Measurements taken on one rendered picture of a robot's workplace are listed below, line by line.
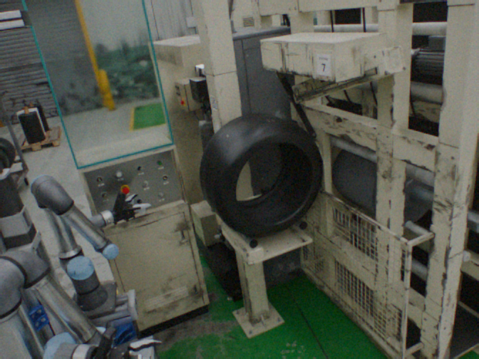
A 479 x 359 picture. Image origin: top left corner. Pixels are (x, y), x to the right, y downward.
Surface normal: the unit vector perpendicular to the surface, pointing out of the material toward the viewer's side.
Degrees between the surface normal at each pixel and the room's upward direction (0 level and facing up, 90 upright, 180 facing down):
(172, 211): 90
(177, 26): 90
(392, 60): 72
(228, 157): 59
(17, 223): 90
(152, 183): 90
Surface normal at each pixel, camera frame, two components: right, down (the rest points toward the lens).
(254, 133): 0.02, -0.38
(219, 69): 0.40, 0.33
